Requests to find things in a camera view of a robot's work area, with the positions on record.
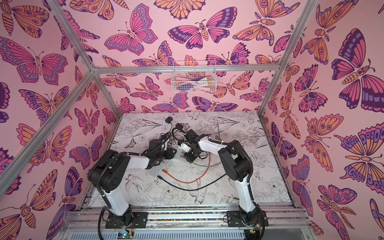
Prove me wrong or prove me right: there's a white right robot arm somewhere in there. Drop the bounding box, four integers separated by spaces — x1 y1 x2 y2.
184 130 268 230

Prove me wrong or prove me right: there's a white wire basket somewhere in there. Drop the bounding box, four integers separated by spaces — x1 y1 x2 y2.
170 60 218 94

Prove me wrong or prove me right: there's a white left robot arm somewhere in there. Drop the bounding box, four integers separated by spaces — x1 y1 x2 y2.
88 140 177 227

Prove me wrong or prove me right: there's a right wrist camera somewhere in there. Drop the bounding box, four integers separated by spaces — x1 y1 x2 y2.
179 143 191 153

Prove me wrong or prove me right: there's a black ethernet cable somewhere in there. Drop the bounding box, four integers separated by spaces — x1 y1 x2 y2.
158 173 228 192

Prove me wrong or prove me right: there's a white network switch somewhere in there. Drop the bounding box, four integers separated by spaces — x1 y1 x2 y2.
174 148 183 160
146 163 165 179

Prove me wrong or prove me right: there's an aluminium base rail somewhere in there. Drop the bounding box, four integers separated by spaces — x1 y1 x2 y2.
58 203 316 240

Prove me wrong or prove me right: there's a black power adapter left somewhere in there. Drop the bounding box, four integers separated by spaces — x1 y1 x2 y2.
165 117 173 124

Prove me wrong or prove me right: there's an orange ethernet cable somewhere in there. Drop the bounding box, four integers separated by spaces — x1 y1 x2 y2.
161 152 211 184

